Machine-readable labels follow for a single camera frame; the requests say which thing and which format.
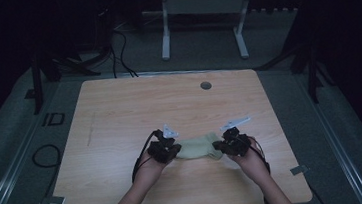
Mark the black floor cable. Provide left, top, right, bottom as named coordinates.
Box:
left=108, top=26, right=139, bottom=80

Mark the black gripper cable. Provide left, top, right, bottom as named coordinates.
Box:
left=80, top=129, right=169, bottom=204
left=248, top=136, right=272, bottom=178

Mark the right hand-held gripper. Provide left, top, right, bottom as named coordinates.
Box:
left=209, top=115, right=256, bottom=160

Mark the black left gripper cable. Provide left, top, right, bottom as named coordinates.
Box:
left=80, top=129, right=169, bottom=204

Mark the pale green cloth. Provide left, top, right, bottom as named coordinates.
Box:
left=173, top=130, right=225, bottom=165

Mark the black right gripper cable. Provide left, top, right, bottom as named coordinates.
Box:
left=248, top=136, right=272, bottom=178

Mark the grey tape piece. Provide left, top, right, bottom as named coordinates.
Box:
left=47, top=194, right=67, bottom=204
left=289, top=164, right=310, bottom=177

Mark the black metal stand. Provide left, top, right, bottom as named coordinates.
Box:
left=23, top=7, right=119, bottom=116
left=250, top=6, right=339, bottom=110

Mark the person's right hand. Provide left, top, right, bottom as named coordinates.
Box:
left=226, top=135, right=272, bottom=183

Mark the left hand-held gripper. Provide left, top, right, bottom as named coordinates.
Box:
left=144, top=122, right=185, bottom=166

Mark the person's left hand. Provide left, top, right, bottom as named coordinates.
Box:
left=137, top=148, right=172, bottom=188

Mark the metal floor rail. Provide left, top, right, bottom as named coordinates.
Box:
left=112, top=60, right=258, bottom=82
left=295, top=67, right=362, bottom=204
left=0, top=104, right=59, bottom=204

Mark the white metal desk frame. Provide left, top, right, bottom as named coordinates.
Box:
left=156, top=0, right=262, bottom=68

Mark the grey round table grommet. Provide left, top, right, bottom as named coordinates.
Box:
left=199, top=80, right=213, bottom=91

